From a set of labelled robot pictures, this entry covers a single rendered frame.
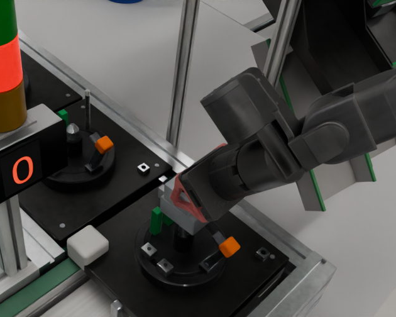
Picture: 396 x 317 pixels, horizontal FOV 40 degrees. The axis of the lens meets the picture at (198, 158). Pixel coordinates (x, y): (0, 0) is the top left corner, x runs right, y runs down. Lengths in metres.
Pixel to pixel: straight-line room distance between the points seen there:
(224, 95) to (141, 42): 0.91
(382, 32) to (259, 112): 0.43
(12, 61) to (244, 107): 0.23
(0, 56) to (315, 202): 0.55
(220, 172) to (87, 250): 0.27
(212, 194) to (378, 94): 0.22
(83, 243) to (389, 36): 0.58
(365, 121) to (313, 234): 0.54
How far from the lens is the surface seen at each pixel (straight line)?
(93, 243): 0.82
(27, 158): 0.62
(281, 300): 0.84
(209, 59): 1.42
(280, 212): 1.08
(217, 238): 0.75
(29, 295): 0.83
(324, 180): 0.95
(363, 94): 0.55
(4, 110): 0.57
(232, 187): 0.62
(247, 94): 0.57
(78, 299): 0.86
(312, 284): 0.87
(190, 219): 0.73
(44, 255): 0.85
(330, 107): 0.55
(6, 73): 0.54
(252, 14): 1.65
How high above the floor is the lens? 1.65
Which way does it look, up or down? 44 degrees down
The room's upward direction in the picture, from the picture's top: 10 degrees clockwise
